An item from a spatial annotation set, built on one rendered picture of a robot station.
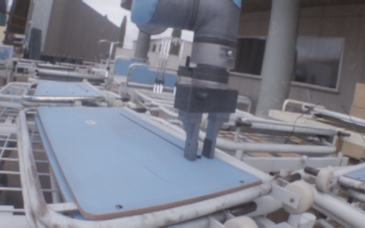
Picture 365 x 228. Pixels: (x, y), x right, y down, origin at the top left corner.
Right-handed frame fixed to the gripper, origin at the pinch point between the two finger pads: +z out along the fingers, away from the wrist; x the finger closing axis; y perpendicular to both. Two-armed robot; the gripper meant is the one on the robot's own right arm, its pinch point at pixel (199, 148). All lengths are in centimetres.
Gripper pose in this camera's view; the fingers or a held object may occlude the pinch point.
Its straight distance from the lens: 58.0
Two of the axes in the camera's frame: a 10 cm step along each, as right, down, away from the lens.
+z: -1.3, 9.8, 1.7
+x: 8.1, 0.0, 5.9
